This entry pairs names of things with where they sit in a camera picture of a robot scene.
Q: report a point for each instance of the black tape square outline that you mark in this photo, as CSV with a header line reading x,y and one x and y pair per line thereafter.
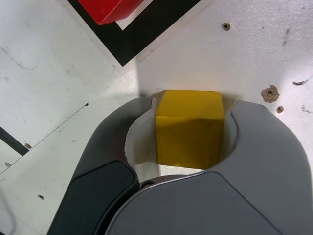
x,y
132,46

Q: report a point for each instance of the red cube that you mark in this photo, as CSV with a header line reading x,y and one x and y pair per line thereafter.
x,y
107,9

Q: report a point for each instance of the yellow cube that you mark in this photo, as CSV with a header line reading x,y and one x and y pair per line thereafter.
x,y
190,137

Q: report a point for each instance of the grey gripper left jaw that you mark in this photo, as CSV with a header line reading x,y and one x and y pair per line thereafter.
x,y
97,156

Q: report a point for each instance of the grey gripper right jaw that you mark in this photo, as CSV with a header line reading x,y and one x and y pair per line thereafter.
x,y
195,210

